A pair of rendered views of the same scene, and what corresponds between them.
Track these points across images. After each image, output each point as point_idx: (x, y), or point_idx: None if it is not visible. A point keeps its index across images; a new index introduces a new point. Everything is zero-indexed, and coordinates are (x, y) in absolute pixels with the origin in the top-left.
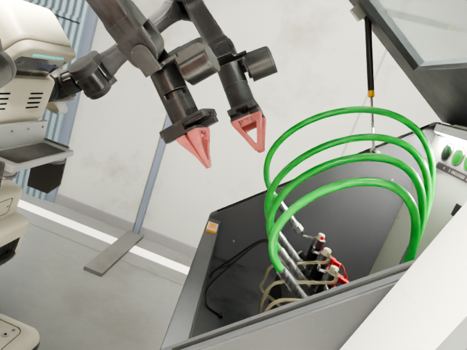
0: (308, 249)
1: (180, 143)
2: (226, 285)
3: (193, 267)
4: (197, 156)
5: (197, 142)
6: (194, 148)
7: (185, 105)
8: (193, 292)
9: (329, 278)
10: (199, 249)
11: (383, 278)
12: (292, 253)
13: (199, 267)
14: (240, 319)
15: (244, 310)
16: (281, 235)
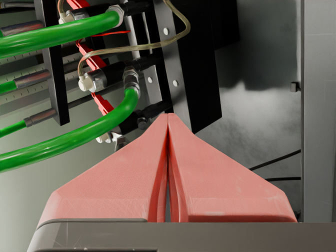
0: (128, 128)
1: (257, 179)
2: (294, 164)
3: (331, 105)
4: (179, 130)
5: (121, 156)
6: (173, 165)
7: None
8: (317, 14)
9: (75, 10)
10: (328, 174)
11: None
12: (127, 76)
13: (320, 110)
14: (267, 90)
15: (264, 112)
16: (124, 89)
